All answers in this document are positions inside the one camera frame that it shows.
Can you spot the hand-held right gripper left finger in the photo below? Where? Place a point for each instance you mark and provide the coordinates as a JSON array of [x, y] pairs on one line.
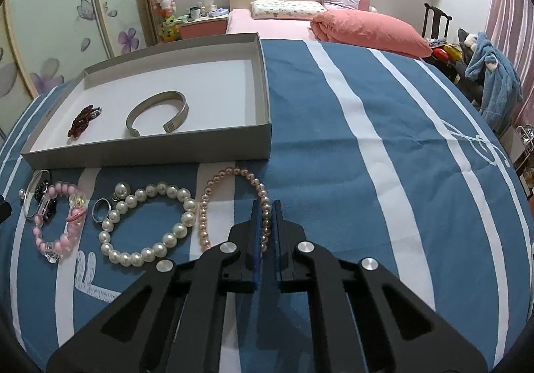
[[255, 256]]

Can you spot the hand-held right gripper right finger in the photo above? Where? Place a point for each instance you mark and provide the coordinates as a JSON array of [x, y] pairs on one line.
[[277, 256]]

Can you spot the grey cardboard box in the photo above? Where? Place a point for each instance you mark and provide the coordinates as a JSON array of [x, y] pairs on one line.
[[167, 147]]

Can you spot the thin silver bangle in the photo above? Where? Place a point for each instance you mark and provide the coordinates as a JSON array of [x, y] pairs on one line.
[[27, 199]]

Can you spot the blue white striped bedsheet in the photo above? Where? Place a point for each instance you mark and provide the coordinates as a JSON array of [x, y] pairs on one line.
[[317, 126]]

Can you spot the wide silver cuff bangle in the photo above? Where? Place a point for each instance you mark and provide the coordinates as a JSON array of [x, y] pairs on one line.
[[130, 124]]

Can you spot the pink bed sheet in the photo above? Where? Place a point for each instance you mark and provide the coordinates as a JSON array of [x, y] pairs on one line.
[[267, 26]]

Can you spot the pink white nightstand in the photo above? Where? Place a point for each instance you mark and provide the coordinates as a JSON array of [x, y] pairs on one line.
[[204, 27]]

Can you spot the coral folded duvet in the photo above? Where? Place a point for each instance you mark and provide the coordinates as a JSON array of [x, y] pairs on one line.
[[367, 30]]

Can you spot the tissue box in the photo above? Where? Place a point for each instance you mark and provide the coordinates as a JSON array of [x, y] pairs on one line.
[[217, 12]]

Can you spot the white patterned pillow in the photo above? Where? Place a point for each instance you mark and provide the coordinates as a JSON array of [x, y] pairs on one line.
[[288, 9]]

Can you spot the white mug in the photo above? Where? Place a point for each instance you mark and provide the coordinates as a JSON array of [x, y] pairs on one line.
[[195, 12]]

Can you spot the red yellow toy pile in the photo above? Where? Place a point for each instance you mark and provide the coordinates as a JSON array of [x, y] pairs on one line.
[[444, 53]]

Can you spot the metal rack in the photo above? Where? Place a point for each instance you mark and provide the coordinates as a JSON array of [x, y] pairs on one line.
[[526, 147]]

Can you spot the blue plush robe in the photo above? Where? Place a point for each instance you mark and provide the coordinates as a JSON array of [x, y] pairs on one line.
[[496, 81]]

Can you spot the dark wooden chair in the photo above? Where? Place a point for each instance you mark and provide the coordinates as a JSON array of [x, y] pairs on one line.
[[429, 18]]

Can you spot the floral sliding door wardrobe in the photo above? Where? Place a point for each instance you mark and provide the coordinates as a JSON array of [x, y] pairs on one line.
[[62, 22]]

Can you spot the pink curtain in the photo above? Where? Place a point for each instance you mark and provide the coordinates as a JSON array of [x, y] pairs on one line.
[[511, 22]]

